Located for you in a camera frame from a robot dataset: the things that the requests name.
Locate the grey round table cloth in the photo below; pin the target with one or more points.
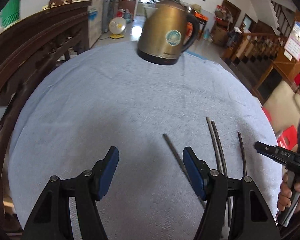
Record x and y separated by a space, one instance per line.
109 96

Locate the gold electric kettle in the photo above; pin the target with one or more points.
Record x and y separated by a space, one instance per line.
167 33

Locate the wall calendar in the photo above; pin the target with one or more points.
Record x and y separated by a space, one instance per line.
292 46

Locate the dark chopstick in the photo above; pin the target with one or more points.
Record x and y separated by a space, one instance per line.
244 164
214 143
224 167
175 152

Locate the wooden side table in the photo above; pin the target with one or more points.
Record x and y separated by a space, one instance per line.
202 19

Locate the wooden staircase railing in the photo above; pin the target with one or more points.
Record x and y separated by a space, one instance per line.
254 47

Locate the person's right hand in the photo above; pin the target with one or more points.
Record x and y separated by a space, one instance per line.
285 195

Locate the small white fan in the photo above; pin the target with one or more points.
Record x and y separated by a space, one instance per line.
117 26

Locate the green thermos jug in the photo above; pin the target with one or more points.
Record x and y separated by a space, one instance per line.
10 13

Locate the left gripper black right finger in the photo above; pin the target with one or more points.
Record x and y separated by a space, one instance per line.
251 216

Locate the white chest freezer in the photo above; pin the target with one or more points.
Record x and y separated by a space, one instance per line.
95 11

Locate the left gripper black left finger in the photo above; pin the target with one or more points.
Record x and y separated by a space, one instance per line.
50 216

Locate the dark carved wooden table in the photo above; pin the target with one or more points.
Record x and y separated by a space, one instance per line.
29 51

